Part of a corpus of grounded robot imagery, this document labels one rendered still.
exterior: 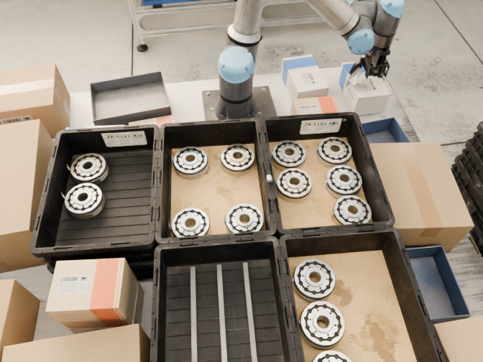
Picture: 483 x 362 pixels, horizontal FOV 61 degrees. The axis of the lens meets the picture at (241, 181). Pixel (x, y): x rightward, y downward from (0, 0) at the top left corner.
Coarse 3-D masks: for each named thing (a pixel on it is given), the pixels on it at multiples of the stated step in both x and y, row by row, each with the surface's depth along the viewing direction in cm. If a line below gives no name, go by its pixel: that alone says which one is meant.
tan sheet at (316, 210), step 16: (272, 144) 129; (304, 144) 129; (352, 160) 125; (320, 176) 122; (320, 192) 118; (288, 208) 115; (304, 208) 115; (320, 208) 115; (288, 224) 112; (304, 224) 112; (320, 224) 112
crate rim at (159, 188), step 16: (160, 128) 120; (256, 128) 120; (160, 144) 116; (160, 160) 113; (160, 176) 111; (160, 192) 106; (160, 208) 104; (272, 208) 104; (160, 224) 101; (272, 224) 101; (160, 240) 98; (176, 240) 98; (192, 240) 99; (208, 240) 99
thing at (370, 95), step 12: (348, 72) 154; (360, 84) 150; (372, 84) 150; (384, 84) 150; (348, 96) 155; (360, 96) 146; (372, 96) 146; (384, 96) 147; (360, 108) 151; (372, 108) 152; (384, 108) 152
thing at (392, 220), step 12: (264, 120) 122; (276, 120) 122; (288, 120) 122; (264, 132) 119; (360, 132) 119; (264, 144) 116; (372, 156) 114; (372, 168) 111; (276, 192) 106; (384, 192) 106; (276, 204) 106; (384, 204) 105; (276, 216) 102; (300, 228) 100; (312, 228) 101; (324, 228) 100; (336, 228) 100; (348, 228) 100; (360, 228) 100
